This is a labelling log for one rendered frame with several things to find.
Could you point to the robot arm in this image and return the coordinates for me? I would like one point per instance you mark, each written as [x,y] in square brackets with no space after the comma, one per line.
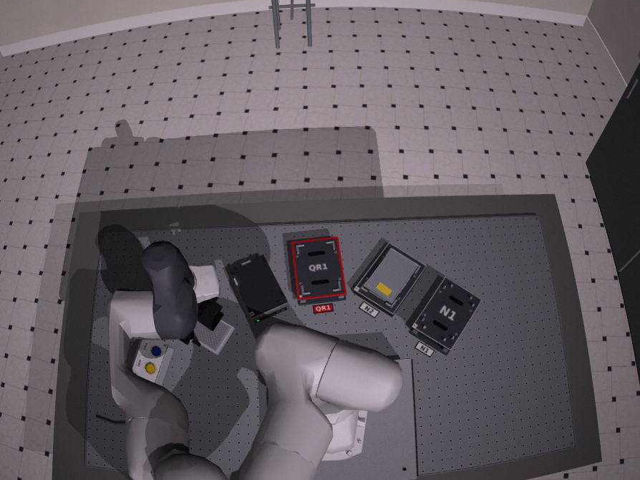
[298,364]

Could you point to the white control panel with four buttons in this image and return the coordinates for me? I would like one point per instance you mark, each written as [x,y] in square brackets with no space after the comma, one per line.
[151,362]

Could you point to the dark grey work table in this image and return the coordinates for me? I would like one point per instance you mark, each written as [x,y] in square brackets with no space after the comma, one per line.
[501,394]

